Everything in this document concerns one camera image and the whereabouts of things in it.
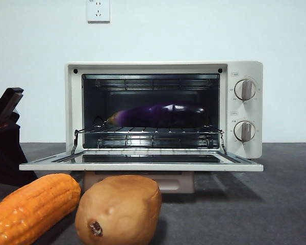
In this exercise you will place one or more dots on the brown potato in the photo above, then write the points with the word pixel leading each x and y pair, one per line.
pixel 120 209

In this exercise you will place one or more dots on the cream Toshiba toaster oven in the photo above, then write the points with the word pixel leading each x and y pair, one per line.
pixel 244 66

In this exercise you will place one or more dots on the dark purple eggplant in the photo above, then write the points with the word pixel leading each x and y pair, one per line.
pixel 163 114

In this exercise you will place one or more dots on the round temperature knob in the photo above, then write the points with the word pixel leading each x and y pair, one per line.
pixel 244 89

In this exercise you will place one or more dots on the orange corn cob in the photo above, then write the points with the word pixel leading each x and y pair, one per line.
pixel 33 206

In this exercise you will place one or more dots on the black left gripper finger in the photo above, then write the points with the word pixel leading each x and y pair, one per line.
pixel 11 104

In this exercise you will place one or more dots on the white wall socket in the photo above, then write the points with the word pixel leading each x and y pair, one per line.
pixel 98 11

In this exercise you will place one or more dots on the round timer knob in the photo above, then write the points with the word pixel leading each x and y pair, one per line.
pixel 244 131

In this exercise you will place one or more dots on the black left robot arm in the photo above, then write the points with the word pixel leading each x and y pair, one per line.
pixel 5 153

